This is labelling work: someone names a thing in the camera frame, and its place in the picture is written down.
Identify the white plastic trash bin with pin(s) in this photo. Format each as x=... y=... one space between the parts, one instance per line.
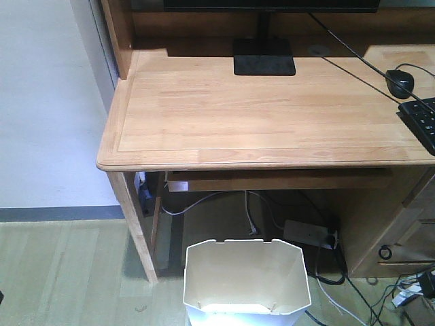
x=245 y=282

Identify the wooden desk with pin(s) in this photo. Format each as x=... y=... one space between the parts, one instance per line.
x=180 y=111

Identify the grey power strip under desk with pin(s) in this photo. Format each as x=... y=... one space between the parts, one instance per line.
x=310 y=234

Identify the black monitor with stand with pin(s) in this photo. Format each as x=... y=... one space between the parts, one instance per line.
x=262 y=55

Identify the black computer mouse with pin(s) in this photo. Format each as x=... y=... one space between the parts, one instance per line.
x=400 y=83

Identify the black keyboard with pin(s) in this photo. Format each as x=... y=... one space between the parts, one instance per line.
x=419 y=121

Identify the white power strip on floor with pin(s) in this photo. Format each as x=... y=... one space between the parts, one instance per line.
x=406 y=294

